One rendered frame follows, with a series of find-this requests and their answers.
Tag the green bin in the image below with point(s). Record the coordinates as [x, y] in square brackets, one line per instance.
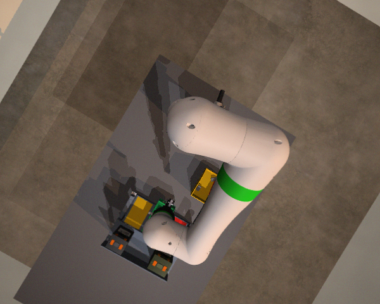
[160, 203]

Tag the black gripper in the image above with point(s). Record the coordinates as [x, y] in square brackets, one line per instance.
[169, 203]

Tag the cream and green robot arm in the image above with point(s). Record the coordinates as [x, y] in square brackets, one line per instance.
[252, 153]

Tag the yellow bin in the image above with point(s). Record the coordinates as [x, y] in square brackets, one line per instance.
[205, 183]

